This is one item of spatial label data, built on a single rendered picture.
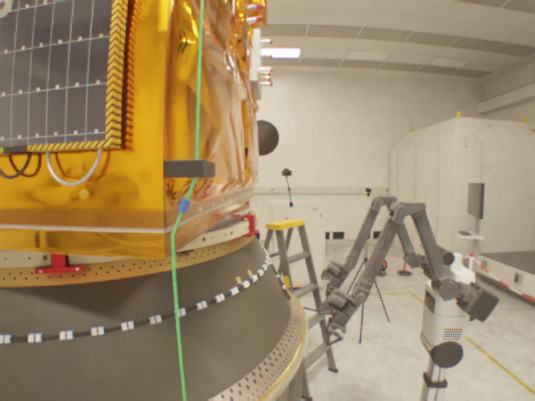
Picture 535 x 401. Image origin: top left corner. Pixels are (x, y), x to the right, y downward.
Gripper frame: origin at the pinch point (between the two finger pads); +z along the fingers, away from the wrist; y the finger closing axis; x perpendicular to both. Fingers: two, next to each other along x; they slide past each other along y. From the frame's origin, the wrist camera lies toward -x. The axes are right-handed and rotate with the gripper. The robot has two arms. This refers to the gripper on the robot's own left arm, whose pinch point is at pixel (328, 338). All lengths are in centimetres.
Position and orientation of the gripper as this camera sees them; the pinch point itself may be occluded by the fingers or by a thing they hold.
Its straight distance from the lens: 135.4
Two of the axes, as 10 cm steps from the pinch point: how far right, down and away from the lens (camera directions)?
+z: -4.9, 8.6, 1.5
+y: -1.8, 0.7, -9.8
